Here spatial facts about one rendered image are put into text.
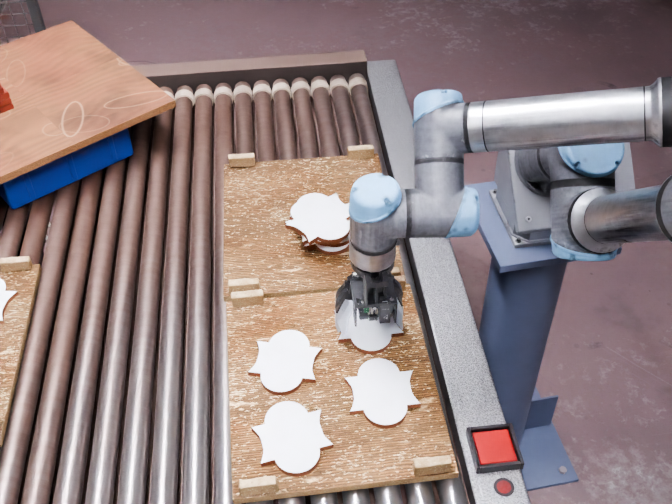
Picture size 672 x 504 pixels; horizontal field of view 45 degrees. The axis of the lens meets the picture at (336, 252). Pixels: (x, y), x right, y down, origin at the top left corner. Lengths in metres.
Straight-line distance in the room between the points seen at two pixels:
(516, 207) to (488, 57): 2.44
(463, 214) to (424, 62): 2.85
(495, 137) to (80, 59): 1.19
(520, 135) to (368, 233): 0.26
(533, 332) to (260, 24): 2.78
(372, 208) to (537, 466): 1.41
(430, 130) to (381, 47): 2.93
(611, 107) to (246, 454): 0.75
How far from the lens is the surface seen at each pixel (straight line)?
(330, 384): 1.39
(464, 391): 1.42
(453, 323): 1.51
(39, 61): 2.12
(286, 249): 1.61
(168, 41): 4.29
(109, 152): 1.90
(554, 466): 2.45
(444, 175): 1.21
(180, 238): 1.70
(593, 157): 1.52
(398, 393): 1.36
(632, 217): 1.32
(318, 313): 1.49
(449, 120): 1.21
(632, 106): 1.18
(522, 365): 2.08
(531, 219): 1.70
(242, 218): 1.69
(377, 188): 1.19
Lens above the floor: 2.05
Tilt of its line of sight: 44 degrees down
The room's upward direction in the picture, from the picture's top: 1 degrees counter-clockwise
